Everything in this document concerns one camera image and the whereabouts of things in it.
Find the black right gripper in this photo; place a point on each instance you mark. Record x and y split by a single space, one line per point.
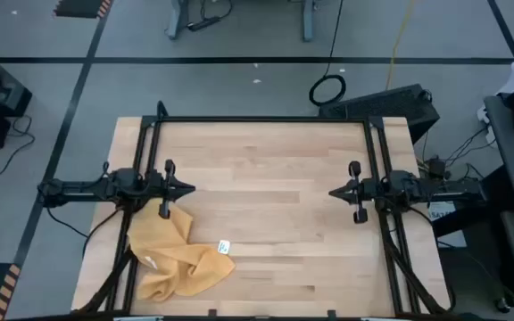
359 191

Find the black power adapter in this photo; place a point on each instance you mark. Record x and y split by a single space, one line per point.
436 167

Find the white power strip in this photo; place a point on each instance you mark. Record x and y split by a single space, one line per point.
483 115

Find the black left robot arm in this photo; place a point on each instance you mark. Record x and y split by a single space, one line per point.
83 189

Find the white sewn towel label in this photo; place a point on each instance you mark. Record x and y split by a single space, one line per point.
151 262

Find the black caster wheel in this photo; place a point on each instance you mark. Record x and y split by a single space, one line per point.
502 305

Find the black perforated computer tower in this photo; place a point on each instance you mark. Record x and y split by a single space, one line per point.
382 107

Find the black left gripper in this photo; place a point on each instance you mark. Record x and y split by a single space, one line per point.
167 196

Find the yellow waffle towel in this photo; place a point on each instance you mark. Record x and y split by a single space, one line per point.
172 263

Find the white handwritten paper tag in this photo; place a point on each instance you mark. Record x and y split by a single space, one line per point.
223 246

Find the black desk foot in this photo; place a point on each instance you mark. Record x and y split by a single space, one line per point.
471 220

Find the white labelled box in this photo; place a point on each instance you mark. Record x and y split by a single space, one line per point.
440 211

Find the grey desk leg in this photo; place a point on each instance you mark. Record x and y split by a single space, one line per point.
176 20
307 22

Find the black aluminium table frame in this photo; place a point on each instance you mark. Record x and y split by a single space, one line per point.
261 119

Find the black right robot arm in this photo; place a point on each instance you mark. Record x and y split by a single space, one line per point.
435 189

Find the black power strip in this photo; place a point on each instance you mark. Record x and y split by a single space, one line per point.
203 23

